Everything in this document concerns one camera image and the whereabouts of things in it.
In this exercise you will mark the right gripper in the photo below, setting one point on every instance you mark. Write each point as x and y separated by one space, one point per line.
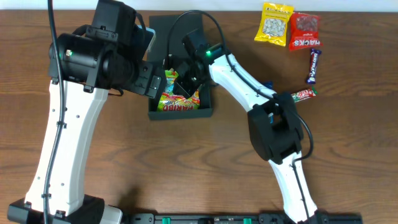
182 76

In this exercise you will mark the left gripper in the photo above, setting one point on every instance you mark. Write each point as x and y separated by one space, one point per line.
152 81

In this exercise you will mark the green Haribo gummy bag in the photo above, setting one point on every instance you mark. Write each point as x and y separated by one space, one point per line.
172 102

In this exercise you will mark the black box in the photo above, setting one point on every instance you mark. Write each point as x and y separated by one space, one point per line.
162 25

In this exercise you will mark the blue Oreo pack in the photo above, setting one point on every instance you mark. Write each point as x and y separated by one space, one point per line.
268 84

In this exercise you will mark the yellow nuts bag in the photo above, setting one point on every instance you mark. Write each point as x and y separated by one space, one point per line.
273 25

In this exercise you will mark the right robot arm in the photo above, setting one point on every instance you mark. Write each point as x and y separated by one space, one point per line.
275 128

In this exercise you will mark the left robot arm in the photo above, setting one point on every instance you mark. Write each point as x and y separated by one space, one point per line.
84 66

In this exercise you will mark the red green KitKat bar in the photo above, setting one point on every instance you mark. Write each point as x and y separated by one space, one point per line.
304 94

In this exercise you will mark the red Hacks candy bag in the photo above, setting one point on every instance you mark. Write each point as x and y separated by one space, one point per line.
304 31

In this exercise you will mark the purple Dairy Milk bar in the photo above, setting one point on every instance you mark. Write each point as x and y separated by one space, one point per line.
314 58

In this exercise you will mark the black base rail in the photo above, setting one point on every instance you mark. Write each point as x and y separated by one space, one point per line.
263 218

